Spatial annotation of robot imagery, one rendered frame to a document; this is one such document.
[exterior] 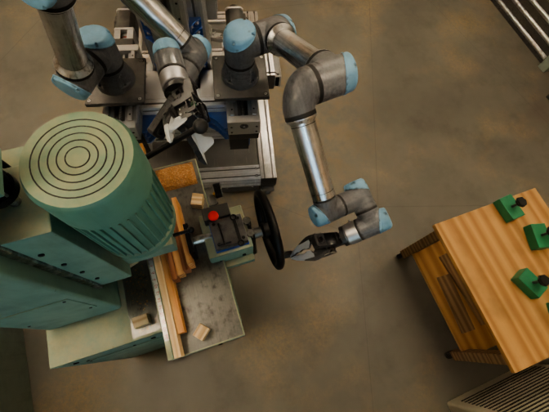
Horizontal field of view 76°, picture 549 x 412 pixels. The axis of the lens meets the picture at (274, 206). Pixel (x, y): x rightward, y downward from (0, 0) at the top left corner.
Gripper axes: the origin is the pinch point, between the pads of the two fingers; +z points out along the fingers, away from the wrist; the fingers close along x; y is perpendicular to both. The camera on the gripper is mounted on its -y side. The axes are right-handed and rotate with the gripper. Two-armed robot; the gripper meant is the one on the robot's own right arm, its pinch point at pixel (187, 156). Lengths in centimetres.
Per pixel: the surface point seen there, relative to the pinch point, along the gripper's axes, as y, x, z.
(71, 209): -3.1, -32.6, 20.8
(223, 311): -15.6, 27.1, 34.8
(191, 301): -22.9, 23.6, 29.1
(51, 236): -14.2, -26.8, 19.6
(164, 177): -21.0, 21.7, -11.4
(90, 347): -57, 19, 32
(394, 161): 61, 162, -32
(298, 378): -32, 119, 69
